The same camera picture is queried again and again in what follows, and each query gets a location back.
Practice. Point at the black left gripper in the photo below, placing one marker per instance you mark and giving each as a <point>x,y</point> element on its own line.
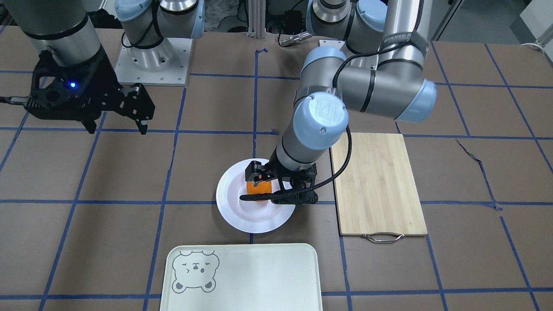
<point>273,169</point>

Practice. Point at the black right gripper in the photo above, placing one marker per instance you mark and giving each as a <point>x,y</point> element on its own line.
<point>109,72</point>

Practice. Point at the orange fruit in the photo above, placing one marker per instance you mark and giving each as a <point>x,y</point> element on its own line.
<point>261,188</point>

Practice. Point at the white round plate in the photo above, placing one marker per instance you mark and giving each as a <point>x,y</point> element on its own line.
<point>255,217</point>

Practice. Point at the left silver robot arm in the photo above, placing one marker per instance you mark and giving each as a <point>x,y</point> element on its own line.
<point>379,71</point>

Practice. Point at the cream bear tray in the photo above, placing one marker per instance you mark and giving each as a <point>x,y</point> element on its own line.
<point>242,277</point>

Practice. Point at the wooden cutting board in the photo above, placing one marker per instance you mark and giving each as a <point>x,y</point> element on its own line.
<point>376,194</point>

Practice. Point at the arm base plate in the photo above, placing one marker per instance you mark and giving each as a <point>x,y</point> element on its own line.
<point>340,45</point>
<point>165,65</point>

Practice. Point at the aluminium frame post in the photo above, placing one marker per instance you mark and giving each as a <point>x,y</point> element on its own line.
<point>256,19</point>

